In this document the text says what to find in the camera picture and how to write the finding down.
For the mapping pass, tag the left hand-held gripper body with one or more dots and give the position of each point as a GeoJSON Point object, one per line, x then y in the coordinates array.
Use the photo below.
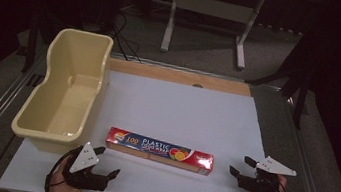
{"type": "Point", "coordinates": [84, 161]}

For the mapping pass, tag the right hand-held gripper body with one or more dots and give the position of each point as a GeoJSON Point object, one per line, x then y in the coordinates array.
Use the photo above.
{"type": "Point", "coordinates": [260, 182]}

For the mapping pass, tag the red and blue plastic wrap box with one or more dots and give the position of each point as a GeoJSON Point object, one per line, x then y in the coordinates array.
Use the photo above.
{"type": "Point", "coordinates": [154, 147]}

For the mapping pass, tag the cream plastic tub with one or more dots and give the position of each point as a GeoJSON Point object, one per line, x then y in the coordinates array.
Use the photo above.
{"type": "Point", "coordinates": [67, 95]}

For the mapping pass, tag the white table sheet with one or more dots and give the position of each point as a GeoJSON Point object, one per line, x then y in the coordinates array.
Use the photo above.
{"type": "Point", "coordinates": [182, 114]}

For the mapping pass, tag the black metal stand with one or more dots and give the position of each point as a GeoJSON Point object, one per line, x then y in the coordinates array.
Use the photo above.
{"type": "Point", "coordinates": [300, 94]}

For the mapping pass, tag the wooden board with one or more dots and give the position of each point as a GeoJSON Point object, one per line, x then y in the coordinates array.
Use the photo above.
{"type": "Point", "coordinates": [178, 76]}

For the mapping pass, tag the white metal table frame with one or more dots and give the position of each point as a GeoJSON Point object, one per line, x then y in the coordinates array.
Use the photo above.
{"type": "Point", "coordinates": [212, 7]}

